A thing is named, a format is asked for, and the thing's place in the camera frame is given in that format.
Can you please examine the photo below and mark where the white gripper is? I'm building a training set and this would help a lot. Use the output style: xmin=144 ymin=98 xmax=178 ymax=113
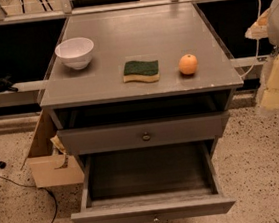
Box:
xmin=245 ymin=0 xmax=279 ymax=111

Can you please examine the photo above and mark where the grey drawer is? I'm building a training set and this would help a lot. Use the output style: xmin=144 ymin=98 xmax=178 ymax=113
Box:
xmin=71 ymin=142 xmax=235 ymax=223
xmin=57 ymin=112 xmax=230 ymax=155

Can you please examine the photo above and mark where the grey wooden drawer cabinet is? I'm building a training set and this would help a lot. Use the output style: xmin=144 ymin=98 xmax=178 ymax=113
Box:
xmin=28 ymin=0 xmax=253 ymax=177

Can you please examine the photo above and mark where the orange fruit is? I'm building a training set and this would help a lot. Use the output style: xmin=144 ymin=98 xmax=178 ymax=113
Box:
xmin=178 ymin=54 xmax=198 ymax=75

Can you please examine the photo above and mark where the green yellow sponge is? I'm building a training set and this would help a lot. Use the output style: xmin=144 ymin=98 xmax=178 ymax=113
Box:
xmin=123 ymin=60 xmax=160 ymax=83

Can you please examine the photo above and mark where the white ceramic bowl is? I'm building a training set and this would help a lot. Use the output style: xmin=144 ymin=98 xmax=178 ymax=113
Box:
xmin=54 ymin=37 xmax=94 ymax=70

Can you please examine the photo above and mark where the cardboard box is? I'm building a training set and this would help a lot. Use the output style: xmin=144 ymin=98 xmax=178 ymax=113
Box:
xmin=25 ymin=111 xmax=84 ymax=188

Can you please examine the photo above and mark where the white hanging cable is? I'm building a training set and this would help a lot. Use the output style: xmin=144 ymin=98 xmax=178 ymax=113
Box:
xmin=231 ymin=0 xmax=271 ymax=80

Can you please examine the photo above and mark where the black floor cable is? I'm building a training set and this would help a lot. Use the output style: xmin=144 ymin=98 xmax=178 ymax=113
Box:
xmin=0 ymin=149 xmax=61 ymax=223

